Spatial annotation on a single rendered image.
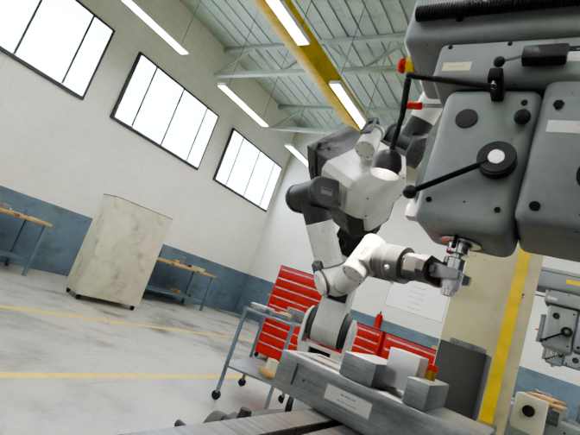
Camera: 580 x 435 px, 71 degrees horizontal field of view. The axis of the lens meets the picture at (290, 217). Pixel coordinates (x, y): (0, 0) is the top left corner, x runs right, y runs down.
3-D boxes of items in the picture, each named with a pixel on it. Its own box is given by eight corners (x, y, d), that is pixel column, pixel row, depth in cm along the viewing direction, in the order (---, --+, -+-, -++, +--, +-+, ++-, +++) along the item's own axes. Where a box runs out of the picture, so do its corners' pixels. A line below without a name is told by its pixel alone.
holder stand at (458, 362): (421, 406, 109) (441, 333, 112) (436, 401, 127) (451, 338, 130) (469, 428, 102) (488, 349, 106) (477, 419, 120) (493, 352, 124)
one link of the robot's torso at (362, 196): (294, 216, 163) (289, 141, 138) (358, 181, 176) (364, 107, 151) (343, 261, 145) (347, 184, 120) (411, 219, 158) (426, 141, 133)
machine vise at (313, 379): (270, 386, 75) (289, 327, 77) (309, 385, 87) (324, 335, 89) (471, 493, 54) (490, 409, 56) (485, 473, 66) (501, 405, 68)
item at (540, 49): (491, 63, 81) (496, 45, 82) (493, 75, 85) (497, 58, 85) (565, 60, 74) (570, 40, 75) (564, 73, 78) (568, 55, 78)
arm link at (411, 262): (430, 244, 86) (383, 236, 95) (418, 287, 84) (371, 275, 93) (455, 261, 94) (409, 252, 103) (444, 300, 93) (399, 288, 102)
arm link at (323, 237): (313, 293, 134) (296, 227, 133) (348, 281, 137) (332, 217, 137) (325, 298, 122) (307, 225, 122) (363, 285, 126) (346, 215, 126)
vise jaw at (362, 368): (337, 373, 69) (344, 349, 70) (368, 375, 81) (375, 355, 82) (369, 387, 66) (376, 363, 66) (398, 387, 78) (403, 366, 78)
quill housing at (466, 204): (407, 218, 85) (446, 85, 91) (429, 244, 102) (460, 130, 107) (508, 236, 74) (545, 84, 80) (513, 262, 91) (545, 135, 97)
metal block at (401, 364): (381, 381, 69) (391, 346, 70) (392, 381, 74) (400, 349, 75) (410, 394, 66) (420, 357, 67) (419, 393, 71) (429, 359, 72)
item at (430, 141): (404, 215, 95) (427, 134, 98) (408, 220, 98) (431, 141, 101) (420, 217, 92) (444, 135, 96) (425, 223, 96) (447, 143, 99)
